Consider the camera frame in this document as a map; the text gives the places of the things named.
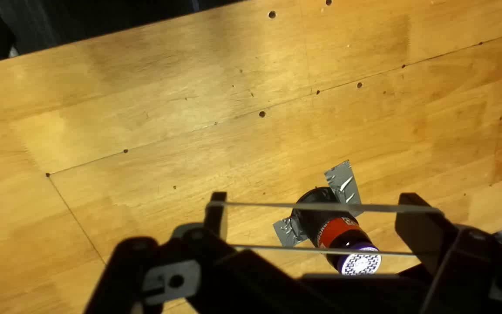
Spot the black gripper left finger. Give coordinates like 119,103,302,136
85,190,301,314

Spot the black cylindrical can red label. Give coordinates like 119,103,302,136
294,185,384,278

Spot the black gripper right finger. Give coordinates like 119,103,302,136
379,192,502,314

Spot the grey duct tape strip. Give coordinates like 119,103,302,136
273,159,363,248

